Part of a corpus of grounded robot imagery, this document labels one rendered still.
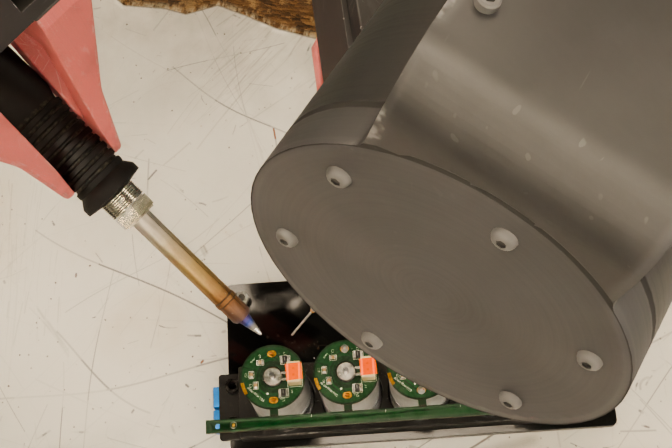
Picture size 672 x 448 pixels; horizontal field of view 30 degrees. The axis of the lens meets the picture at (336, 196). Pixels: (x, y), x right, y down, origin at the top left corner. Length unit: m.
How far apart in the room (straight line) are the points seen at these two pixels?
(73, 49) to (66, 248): 0.19
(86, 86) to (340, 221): 0.26
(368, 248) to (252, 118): 0.42
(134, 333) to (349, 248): 0.40
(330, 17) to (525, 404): 0.14
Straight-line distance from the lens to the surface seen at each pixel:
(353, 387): 0.48
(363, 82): 0.16
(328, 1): 0.30
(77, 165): 0.44
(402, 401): 0.49
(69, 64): 0.41
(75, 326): 0.57
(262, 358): 0.49
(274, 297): 0.55
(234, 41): 0.61
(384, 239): 0.16
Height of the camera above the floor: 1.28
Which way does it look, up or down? 69 degrees down
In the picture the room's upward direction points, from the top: 10 degrees counter-clockwise
